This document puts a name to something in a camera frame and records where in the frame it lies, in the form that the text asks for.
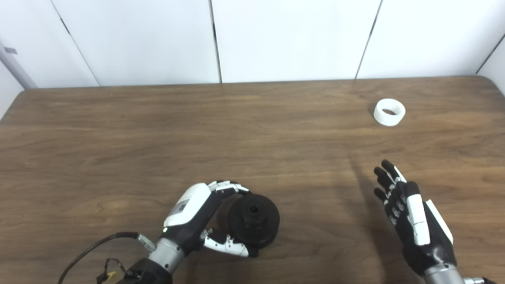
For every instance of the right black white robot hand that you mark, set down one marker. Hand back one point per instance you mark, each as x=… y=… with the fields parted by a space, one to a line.
x=430 y=248

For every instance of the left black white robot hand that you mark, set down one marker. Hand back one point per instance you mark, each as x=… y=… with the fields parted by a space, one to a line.
x=187 y=209

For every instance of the round black stepped part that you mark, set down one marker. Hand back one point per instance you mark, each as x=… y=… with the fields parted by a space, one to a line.
x=268 y=221

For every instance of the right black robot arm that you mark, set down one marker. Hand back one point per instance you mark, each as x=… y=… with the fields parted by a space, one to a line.
x=444 y=276

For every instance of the gray wall corner post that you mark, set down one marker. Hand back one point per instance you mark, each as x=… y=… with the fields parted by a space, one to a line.
x=14 y=65

